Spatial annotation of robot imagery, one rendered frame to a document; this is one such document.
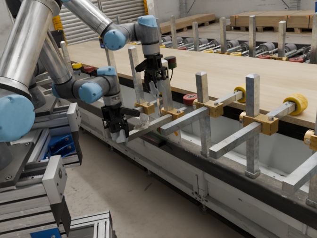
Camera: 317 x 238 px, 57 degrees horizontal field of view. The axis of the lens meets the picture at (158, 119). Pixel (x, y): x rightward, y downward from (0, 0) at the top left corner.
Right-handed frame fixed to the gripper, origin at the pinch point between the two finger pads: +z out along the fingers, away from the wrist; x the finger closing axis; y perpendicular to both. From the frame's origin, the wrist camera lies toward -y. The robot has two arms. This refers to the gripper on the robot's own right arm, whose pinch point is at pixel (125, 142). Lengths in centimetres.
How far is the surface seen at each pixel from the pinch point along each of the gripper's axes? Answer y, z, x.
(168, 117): -24.7, -3.0, 1.4
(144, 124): -11.0, -4.5, 0.8
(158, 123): -18.3, -2.5, 1.5
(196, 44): -138, -8, -89
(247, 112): -28, -16, 45
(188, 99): -38.9, -7.9, 2.0
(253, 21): -138, -28, -29
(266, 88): -72, -7, 24
